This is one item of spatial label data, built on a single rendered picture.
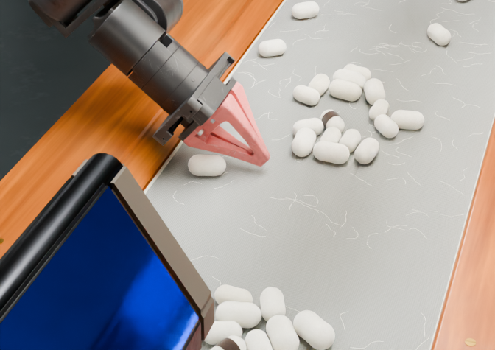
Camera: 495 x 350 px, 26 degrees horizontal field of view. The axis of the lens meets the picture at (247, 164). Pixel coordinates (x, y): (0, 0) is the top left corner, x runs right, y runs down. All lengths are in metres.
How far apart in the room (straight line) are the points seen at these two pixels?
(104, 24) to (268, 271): 0.27
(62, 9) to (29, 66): 1.88
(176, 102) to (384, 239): 0.23
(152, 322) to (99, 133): 0.71
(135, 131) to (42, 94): 1.69
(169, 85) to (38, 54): 1.96
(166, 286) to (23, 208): 0.60
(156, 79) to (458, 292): 0.34
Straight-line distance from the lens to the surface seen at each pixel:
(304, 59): 1.26
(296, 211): 0.99
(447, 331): 0.84
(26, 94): 2.76
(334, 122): 1.10
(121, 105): 1.12
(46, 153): 1.05
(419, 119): 1.12
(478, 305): 0.87
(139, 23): 1.00
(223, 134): 1.05
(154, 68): 1.00
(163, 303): 0.38
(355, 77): 1.18
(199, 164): 1.03
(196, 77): 1.01
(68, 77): 2.82
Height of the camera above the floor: 1.32
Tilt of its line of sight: 33 degrees down
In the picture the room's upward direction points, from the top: straight up
